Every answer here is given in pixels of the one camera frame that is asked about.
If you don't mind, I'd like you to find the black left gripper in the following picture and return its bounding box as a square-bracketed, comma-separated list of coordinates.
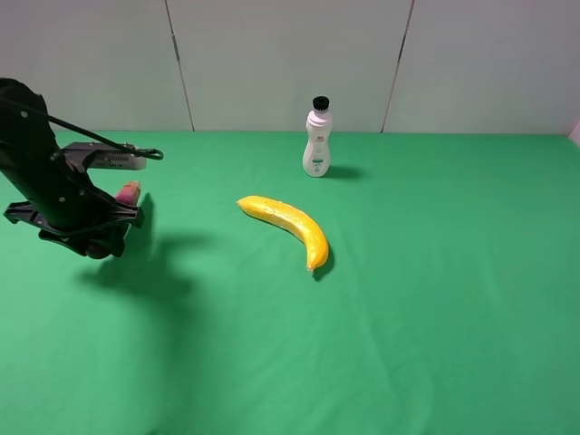
[1, 132, 144, 257]

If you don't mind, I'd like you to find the purple eggplant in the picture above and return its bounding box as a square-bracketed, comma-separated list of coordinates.
[86, 180, 141, 259]

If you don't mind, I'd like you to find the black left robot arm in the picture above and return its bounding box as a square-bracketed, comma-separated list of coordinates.
[1, 79, 144, 259]

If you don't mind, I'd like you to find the yellow banana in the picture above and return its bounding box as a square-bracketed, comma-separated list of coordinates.
[237, 196, 329, 272]

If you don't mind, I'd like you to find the white bottle black cap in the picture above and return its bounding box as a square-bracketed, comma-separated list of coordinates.
[303, 96, 333, 178]

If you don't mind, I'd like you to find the green tablecloth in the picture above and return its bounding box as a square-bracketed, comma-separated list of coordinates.
[1, 132, 579, 434]

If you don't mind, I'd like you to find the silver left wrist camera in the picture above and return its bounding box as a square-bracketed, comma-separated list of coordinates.
[62, 142, 146, 170]

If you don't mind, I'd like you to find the black left camera cable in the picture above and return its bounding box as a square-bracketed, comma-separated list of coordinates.
[0, 97, 165, 161]

